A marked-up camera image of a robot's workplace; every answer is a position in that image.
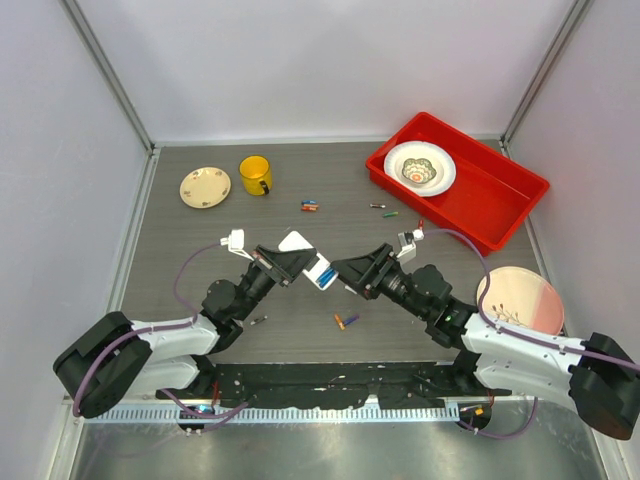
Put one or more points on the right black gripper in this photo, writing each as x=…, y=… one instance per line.
x=366, y=273

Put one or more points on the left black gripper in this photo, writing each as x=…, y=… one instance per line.
x=287, y=265

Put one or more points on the white remote control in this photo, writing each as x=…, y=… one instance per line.
x=314, y=264

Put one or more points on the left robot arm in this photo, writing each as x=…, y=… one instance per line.
x=118, y=355

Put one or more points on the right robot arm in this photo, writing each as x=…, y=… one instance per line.
x=594, y=378

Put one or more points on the purple battery lower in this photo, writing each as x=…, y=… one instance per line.
x=351, y=320

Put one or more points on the orange battery lower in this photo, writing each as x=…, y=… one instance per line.
x=339, y=322

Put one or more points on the black battery lower left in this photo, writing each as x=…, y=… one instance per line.
x=258, y=320

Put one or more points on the yellow mug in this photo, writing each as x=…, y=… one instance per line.
x=256, y=176

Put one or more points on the cream floral plate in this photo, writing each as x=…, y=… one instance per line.
x=205, y=187

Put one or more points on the small patterned bowl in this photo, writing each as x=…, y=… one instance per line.
x=419, y=171

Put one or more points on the white paper plate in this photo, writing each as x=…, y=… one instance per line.
x=440, y=159

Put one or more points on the red plastic bin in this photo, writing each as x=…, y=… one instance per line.
x=490, y=196

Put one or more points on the pink white plate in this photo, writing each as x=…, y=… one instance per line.
x=523, y=298

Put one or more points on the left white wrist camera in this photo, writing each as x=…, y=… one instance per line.
x=234, y=242

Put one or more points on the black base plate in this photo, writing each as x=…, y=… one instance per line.
x=334, y=386

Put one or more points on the white slotted cable duct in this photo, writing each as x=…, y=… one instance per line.
x=370, y=412

